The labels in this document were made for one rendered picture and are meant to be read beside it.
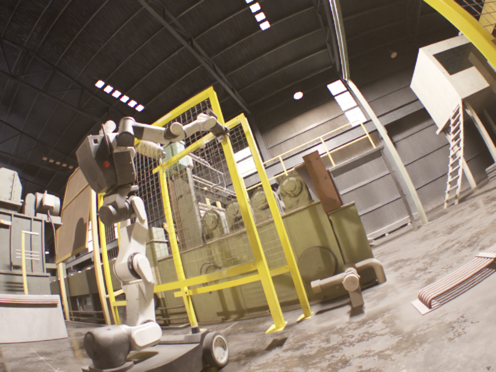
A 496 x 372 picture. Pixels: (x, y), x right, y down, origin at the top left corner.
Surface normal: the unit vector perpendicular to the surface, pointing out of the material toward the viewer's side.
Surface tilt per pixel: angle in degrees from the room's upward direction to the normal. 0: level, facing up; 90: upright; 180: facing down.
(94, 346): 74
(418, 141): 90
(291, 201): 90
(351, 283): 90
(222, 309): 90
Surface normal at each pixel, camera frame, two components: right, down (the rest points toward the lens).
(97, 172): -0.28, 0.44
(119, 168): 0.90, -0.14
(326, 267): -0.39, -0.22
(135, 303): -0.37, -0.49
